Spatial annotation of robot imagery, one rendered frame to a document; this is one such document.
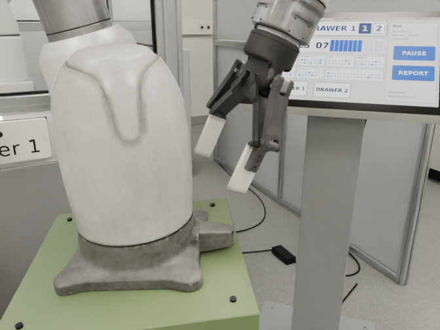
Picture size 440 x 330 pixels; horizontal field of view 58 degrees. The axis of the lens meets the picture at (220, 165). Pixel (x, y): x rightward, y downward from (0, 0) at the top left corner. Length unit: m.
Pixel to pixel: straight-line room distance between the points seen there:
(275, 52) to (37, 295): 0.43
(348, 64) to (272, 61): 0.60
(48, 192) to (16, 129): 0.21
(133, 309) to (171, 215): 0.11
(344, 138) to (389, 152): 0.81
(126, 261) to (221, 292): 0.12
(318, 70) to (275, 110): 0.62
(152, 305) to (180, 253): 0.07
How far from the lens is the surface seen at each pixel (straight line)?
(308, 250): 1.35
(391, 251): 2.13
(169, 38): 1.23
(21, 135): 1.17
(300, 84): 1.11
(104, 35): 0.63
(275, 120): 0.52
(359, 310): 1.92
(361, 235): 2.24
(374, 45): 1.18
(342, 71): 1.13
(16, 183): 1.23
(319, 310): 1.48
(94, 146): 0.44
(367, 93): 1.09
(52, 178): 1.23
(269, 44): 0.55
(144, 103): 0.44
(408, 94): 1.10
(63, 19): 0.64
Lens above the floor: 1.17
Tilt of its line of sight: 20 degrees down
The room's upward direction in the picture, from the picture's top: straight up
